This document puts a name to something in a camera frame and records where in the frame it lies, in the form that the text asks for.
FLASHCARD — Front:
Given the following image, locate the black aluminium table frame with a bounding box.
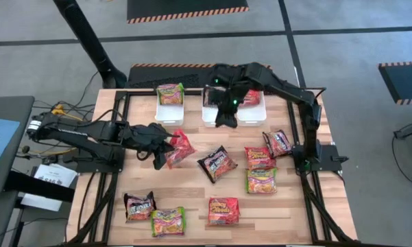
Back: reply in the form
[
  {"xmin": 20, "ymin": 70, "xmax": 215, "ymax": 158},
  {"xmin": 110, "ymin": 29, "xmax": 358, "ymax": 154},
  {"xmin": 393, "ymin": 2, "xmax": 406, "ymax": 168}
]
[{"xmin": 66, "ymin": 88, "xmax": 361, "ymax": 247}]

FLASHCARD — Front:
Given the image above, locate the black desk foot bar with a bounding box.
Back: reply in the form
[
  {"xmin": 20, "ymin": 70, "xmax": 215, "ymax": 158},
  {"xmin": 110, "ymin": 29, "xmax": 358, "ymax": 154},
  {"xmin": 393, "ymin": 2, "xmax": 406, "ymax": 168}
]
[{"xmin": 5, "ymin": 170, "xmax": 75, "ymax": 203}]

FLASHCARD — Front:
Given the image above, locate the blue desk panel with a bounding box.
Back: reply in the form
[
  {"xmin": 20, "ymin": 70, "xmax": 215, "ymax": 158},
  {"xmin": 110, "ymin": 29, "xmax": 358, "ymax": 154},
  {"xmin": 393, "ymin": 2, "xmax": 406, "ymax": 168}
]
[{"xmin": 0, "ymin": 116, "xmax": 21, "ymax": 181}]

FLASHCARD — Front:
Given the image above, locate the red Maruchan noodle pack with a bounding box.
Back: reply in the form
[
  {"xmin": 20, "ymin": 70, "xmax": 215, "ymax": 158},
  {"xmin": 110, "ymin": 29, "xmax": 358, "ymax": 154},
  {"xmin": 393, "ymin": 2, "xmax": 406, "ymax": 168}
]
[
  {"xmin": 207, "ymin": 197, "xmax": 241, "ymax": 226},
  {"xmin": 164, "ymin": 128, "xmax": 197, "ymax": 169},
  {"xmin": 244, "ymin": 146, "xmax": 277, "ymax": 172},
  {"xmin": 239, "ymin": 89, "xmax": 262, "ymax": 108}
]

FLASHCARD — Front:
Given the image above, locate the black stand base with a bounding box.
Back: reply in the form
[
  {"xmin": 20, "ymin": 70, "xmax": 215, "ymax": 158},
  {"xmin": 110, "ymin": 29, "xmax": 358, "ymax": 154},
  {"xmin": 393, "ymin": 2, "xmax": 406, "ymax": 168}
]
[{"xmin": 392, "ymin": 120, "xmax": 412, "ymax": 140}]

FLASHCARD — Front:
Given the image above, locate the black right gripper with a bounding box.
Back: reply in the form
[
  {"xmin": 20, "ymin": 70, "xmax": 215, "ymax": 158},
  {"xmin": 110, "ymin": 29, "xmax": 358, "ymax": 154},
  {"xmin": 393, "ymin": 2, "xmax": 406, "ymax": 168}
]
[{"xmin": 215, "ymin": 87, "xmax": 250, "ymax": 130}]

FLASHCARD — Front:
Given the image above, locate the white plastic bin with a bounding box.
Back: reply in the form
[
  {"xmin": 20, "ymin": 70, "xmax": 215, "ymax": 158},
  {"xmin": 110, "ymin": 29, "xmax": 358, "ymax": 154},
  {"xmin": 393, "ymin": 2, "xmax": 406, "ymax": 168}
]
[
  {"xmin": 201, "ymin": 87, "xmax": 232, "ymax": 128},
  {"xmin": 154, "ymin": 85, "xmax": 185, "ymax": 127},
  {"xmin": 235, "ymin": 88, "xmax": 267, "ymax": 126}
]

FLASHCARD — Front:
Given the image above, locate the green Maruchan noodle pack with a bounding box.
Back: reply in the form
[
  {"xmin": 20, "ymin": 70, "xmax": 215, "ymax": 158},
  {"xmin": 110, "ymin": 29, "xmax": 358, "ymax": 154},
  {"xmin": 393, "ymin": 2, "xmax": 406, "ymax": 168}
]
[
  {"xmin": 156, "ymin": 82, "xmax": 185, "ymax": 106},
  {"xmin": 150, "ymin": 206, "xmax": 186, "ymax": 238},
  {"xmin": 245, "ymin": 167, "xmax": 278, "ymax": 195}
]

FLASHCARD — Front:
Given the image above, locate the black striped-edge floor mat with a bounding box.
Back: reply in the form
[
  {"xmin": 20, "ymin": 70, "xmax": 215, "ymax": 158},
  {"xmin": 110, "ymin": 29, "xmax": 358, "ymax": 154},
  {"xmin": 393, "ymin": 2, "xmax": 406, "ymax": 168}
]
[
  {"xmin": 126, "ymin": 0, "xmax": 250, "ymax": 25},
  {"xmin": 126, "ymin": 63, "xmax": 275, "ymax": 91},
  {"xmin": 378, "ymin": 60, "xmax": 412, "ymax": 106}
]

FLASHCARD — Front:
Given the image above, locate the black stand post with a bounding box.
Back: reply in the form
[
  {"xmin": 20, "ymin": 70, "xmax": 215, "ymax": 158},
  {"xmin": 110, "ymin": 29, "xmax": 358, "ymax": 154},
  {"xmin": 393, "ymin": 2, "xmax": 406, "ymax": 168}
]
[{"xmin": 53, "ymin": 0, "xmax": 128, "ymax": 89}]

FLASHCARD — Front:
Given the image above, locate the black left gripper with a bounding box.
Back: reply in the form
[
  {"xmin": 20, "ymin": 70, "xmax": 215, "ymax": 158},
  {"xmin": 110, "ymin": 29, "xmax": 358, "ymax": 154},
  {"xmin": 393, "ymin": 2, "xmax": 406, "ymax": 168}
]
[{"xmin": 133, "ymin": 123, "xmax": 181, "ymax": 172}]

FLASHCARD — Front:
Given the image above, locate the grey desk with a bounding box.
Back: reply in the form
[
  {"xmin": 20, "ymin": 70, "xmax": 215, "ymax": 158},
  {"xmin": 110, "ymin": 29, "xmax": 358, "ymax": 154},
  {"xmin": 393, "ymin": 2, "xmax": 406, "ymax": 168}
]
[{"xmin": 0, "ymin": 95, "xmax": 35, "ymax": 196}]

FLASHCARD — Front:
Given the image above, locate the white paper sheet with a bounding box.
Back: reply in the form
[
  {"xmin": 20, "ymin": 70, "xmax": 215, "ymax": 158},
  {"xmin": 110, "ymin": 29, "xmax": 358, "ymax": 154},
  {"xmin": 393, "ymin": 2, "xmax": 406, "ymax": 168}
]
[
  {"xmin": 33, "ymin": 163, "xmax": 79, "ymax": 189},
  {"xmin": 20, "ymin": 193, "xmax": 63, "ymax": 213}
]

